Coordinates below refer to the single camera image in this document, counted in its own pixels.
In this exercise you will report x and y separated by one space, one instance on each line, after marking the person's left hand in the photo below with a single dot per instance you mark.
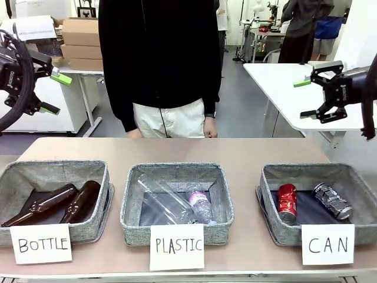
210 128

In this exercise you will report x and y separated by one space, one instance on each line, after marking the brown glass bottle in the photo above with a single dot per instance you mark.
84 197
47 203

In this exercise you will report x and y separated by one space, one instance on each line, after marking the person in black sweater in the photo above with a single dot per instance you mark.
159 53

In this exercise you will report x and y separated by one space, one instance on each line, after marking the white side table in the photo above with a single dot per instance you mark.
279 88

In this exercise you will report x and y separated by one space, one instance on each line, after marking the wooden shelf board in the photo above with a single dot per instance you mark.
57 60

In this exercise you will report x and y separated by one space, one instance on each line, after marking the grey fabric plastic basket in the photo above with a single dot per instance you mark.
176 172

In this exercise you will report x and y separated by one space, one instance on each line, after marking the paper label reading can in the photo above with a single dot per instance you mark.
327 244

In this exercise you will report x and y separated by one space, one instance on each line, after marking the person's right forearm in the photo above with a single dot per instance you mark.
125 115

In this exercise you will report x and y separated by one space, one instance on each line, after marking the black crushed soda can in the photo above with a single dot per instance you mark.
332 200

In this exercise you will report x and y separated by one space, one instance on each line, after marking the white pedestal cabinet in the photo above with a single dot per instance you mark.
64 118

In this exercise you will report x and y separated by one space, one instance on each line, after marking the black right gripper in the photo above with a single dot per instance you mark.
350 85

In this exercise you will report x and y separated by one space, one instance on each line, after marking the paper label reading bottle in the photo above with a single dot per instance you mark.
41 244

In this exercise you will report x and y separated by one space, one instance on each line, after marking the red crushed soda can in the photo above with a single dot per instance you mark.
287 203

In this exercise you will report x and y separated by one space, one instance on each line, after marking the dark wristwatch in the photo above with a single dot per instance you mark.
209 115

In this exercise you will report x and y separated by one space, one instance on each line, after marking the person in white shirt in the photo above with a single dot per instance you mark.
222 17

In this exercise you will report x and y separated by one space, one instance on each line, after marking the white printed carton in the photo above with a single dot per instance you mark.
35 28

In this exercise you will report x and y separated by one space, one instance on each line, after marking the grey fabric can basket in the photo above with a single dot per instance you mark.
309 174

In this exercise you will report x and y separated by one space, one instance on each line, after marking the white desk with legs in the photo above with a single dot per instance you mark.
85 88

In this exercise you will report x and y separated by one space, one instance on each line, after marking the black framed picture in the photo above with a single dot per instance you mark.
86 12

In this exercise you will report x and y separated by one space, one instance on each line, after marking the open cardboard box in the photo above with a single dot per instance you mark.
82 32

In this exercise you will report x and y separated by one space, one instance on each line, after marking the person in brown coat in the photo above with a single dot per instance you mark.
297 26

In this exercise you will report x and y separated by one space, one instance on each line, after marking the person in blue shirt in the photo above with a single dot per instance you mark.
327 29

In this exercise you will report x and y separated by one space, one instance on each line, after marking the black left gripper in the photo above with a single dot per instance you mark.
10 78

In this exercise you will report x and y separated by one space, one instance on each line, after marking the small pink-label plastic bottle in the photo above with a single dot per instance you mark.
203 206

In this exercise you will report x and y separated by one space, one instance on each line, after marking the person's right hand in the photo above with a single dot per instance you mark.
134 134

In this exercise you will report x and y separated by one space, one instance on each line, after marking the large clear plastic bottle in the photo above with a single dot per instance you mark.
165 197

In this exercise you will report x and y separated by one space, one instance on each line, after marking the grey fabric bottle basket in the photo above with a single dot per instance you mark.
59 171

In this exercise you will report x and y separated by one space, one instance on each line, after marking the person's left forearm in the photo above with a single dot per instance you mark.
212 100

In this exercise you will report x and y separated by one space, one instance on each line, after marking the paper label reading plastic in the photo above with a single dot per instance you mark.
176 247

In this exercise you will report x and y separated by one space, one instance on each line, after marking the flat closed cardboard box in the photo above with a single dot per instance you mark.
88 65
82 52

